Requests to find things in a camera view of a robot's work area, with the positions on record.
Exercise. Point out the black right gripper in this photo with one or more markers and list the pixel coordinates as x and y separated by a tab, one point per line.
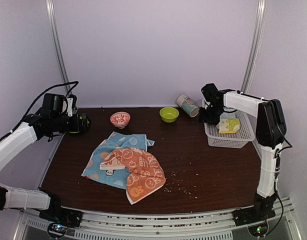
213	121

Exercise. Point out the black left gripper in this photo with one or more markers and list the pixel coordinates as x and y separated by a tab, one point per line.
83	126

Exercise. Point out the white perforated plastic basket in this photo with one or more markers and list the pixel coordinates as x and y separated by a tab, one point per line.
231	140

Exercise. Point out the orange bunny towel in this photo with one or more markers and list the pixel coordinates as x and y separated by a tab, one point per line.
146	175

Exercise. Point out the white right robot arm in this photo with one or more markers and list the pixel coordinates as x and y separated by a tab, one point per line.
270	135

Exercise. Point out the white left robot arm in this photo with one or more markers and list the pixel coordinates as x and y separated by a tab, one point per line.
23	135

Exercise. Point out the rolled green yellow towel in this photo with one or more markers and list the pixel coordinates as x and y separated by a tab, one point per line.
229	126

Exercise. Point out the green plastic plate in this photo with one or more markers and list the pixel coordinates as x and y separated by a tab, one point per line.
80	125

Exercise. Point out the tall illustrated ceramic cup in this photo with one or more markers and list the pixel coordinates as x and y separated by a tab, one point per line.
187	105

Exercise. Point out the green plastic bowl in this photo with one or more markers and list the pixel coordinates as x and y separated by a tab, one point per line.
168	114

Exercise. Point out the red patterned ceramic bowl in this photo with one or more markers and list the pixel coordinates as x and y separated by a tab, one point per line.
120	119

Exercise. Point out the blue mickey dotted towel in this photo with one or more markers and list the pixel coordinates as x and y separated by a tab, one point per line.
108	175

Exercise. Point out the left circuit board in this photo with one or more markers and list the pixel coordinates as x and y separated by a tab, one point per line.
56	230

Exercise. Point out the circuit board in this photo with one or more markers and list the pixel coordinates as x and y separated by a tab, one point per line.
258	230
56	230

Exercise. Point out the right circuit board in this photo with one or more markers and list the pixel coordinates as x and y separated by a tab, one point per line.
258	230

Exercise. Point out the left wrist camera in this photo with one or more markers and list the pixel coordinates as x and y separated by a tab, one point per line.
71	105

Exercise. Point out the right aluminium frame post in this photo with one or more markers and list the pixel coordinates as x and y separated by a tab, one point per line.
255	46

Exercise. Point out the aluminium frame post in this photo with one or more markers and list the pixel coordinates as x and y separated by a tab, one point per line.
56	40
255	46

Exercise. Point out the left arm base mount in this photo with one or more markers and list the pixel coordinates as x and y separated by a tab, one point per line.
57	213

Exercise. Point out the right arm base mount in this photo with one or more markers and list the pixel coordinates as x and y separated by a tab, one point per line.
263	208

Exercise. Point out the front aluminium rail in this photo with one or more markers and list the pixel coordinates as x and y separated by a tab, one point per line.
212	225

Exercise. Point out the left aluminium frame post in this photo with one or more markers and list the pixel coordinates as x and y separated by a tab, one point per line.
56	40

